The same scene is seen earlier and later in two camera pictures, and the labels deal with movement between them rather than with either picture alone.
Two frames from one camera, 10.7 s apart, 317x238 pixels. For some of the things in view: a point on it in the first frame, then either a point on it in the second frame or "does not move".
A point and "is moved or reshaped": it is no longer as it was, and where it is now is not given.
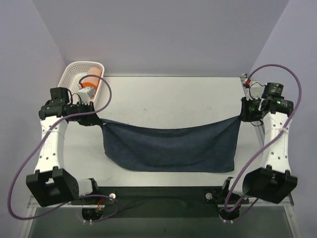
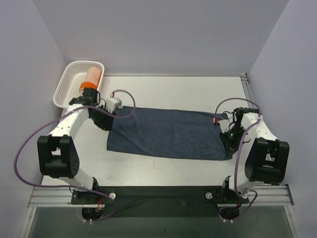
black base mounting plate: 161,202 does not move
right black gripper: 246,110 -> 228,140
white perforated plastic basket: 73,75 does not move
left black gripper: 88,115 -> 102,119
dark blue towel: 208,148 is moved or reshaped
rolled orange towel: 92,82 does not move
